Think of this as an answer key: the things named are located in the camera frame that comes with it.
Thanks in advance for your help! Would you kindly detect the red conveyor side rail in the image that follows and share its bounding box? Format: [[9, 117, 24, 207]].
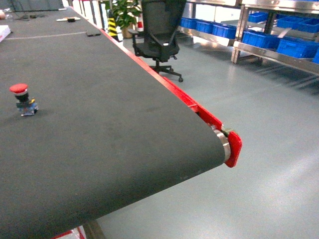
[[54, 8, 223, 130]]

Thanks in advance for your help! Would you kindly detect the white flat cardboard box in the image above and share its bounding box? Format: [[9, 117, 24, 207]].
[[0, 25, 11, 42]]

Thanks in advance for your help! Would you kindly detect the wooden board with black item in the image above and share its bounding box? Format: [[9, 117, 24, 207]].
[[56, 17, 81, 22]]

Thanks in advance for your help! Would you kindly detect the green potted plant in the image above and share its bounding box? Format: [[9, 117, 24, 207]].
[[104, 0, 142, 39]]

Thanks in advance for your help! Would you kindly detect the flat black device on belt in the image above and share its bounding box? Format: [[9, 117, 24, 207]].
[[86, 29, 101, 37]]

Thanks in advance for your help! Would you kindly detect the steel conveyor end roller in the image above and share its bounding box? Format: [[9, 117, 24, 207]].
[[210, 125, 231, 162]]

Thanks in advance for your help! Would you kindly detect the red conveyor end cap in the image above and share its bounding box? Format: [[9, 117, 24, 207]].
[[225, 131, 243, 168]]

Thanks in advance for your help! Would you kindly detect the red mushroom push button switch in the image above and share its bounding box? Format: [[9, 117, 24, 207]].
[[9, 83, 38, 117]]

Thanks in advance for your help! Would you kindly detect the black office chair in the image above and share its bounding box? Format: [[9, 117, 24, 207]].
[[129, 0, 186, 82]]

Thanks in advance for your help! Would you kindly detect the stainless steel shelf rack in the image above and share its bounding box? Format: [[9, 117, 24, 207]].
[[178, 0, 319, 75]]

